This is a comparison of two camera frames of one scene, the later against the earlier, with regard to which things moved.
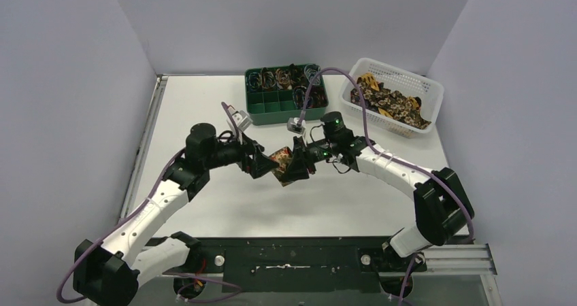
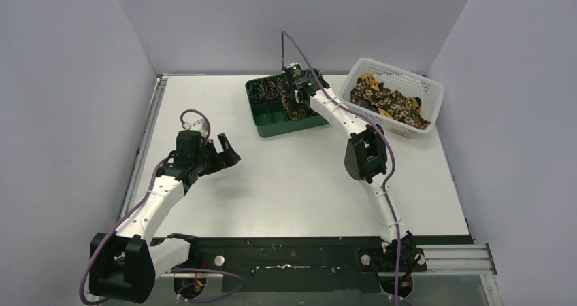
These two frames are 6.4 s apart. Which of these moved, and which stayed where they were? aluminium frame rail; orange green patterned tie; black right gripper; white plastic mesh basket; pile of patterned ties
Moved: black right gripper; orange green patterned tie
Stayed: white plastic mesh basket; aluminium frame rail; pile of patterned ties
